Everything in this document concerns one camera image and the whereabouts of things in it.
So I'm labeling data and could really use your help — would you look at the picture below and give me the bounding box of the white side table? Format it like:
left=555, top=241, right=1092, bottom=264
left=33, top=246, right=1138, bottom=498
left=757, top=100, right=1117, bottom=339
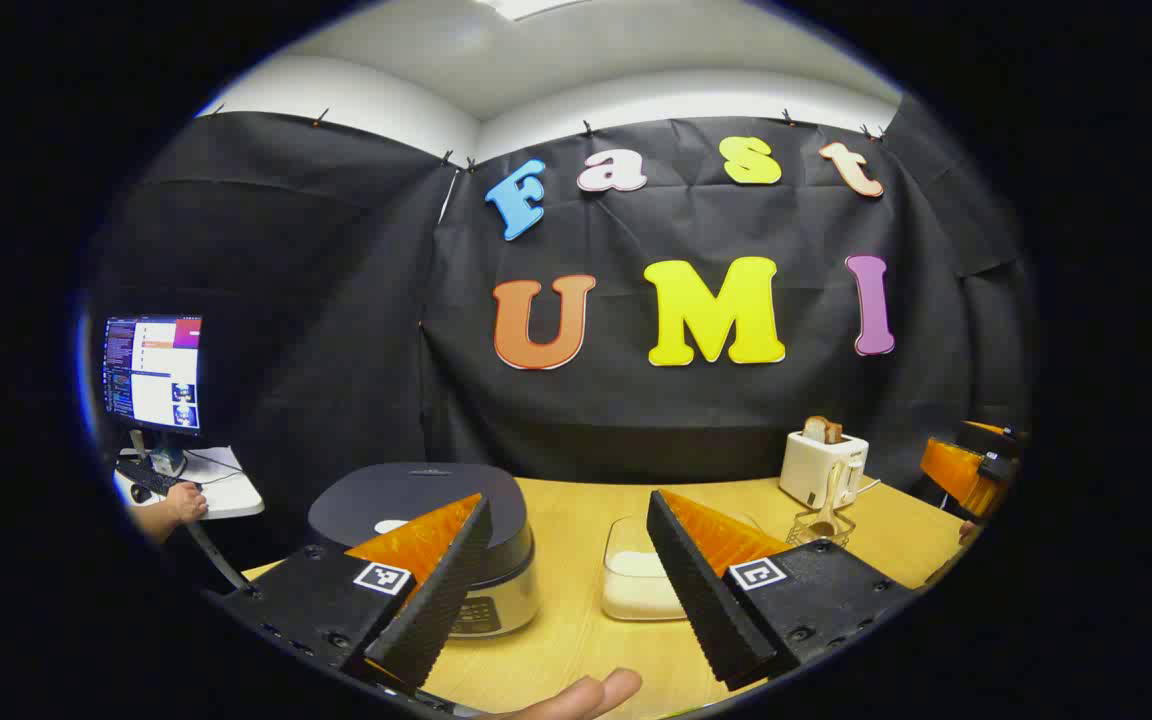
left=114, top=445, right=265, bottom=596

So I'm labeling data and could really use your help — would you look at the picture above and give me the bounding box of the wooden spoon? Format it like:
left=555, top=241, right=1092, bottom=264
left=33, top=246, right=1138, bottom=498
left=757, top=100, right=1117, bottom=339
left=806, top=458, right=853, bottom=542

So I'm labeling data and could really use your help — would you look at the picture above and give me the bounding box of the computer monitor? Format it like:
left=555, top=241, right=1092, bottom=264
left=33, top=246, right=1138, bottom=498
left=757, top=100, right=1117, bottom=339
left=101, top=315, right=205, bottom=476

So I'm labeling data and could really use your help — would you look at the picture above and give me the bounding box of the black keyboard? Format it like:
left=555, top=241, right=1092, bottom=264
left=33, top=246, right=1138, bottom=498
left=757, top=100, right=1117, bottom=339
left=116, top=458, right=199, bottom=498

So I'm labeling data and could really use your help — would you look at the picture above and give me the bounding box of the black and silver rice cooker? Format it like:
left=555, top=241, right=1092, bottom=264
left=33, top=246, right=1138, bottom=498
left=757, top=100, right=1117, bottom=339
left=308, top=462, right=540, bottom=639

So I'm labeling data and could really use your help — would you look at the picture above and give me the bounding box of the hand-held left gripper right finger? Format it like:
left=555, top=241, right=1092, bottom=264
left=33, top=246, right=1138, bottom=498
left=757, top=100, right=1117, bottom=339
left=646, top=489, right=917, bottom=691

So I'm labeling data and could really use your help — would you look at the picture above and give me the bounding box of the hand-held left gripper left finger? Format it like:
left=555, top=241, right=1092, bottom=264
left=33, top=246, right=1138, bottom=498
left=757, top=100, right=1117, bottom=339
left=219, top=492, right=494, bottom=696

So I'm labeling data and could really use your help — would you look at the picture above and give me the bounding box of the white toaster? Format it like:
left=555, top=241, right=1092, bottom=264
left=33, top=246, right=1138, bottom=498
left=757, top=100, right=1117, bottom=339
left=779, top=428, right=870, bottom=511

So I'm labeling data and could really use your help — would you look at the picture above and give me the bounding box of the black backdrop cloth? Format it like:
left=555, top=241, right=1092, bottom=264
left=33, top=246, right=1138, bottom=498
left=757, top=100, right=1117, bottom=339
left=86, top=95, right=1032, bottom=546

